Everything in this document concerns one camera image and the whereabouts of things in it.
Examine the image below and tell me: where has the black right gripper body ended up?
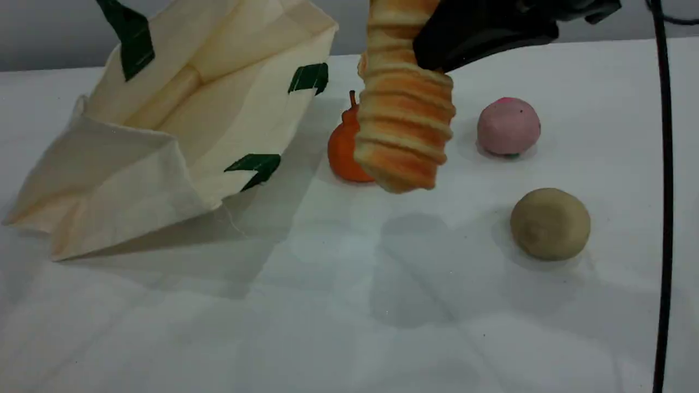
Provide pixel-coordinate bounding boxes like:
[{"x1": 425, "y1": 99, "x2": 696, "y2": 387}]
[{"x1": 524, "y1": 0, "x2": 623, "y2": 25}]

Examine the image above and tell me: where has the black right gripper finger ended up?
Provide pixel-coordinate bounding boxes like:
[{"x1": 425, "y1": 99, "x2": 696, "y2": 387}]
[{"x1": 412, "y1": 0, "x2": 560, "y2": 73}]

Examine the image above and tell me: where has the long ridged golden bread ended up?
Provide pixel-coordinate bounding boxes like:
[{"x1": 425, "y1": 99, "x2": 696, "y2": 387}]
[{"x1": 354, "y1": 0, "x2": 457, "y2": 194}]

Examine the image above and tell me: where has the round beige egg yolk pastry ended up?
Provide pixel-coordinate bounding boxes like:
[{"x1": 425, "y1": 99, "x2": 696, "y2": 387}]
[{"x1": 510, "y1": 188, "x2": 591, "y2": 261}]

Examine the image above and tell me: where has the cream canvas bag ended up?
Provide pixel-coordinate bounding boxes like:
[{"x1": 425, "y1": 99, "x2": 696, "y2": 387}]
[{"x1": 3, "y1": 0, "x2": 339, "y2": 261}]

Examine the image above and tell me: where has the pink peach bun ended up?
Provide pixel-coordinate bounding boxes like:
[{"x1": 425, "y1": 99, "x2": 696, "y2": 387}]
[{"x1": 477, "y1": 97, "x2": 542, "y2": 159}]

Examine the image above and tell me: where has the orange tangerine toy with stem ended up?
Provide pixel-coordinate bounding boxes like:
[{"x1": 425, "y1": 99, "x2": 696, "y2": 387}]
[{"x1": 328, "y1": 90, "x2": 377, "y2": 183}]

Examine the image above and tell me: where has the black hanging cable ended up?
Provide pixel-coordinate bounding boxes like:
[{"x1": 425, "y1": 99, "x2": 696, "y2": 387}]
[{"x1": 646, "y1": 0, "x2": 699, "y2": 393}]

